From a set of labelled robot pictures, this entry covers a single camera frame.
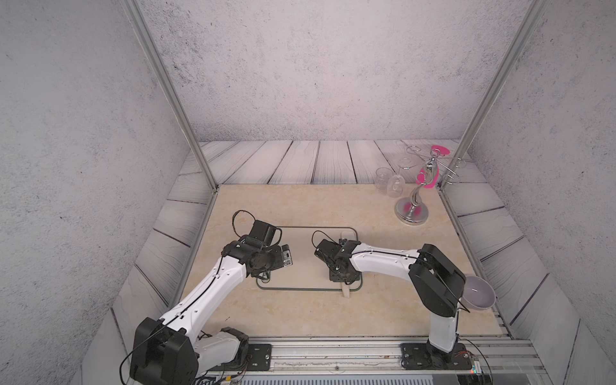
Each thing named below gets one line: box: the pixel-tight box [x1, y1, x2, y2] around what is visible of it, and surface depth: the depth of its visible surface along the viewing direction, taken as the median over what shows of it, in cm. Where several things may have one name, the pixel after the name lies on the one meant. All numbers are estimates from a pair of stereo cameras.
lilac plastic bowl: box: [460, 275, 496, 310], surface depth 82 cm
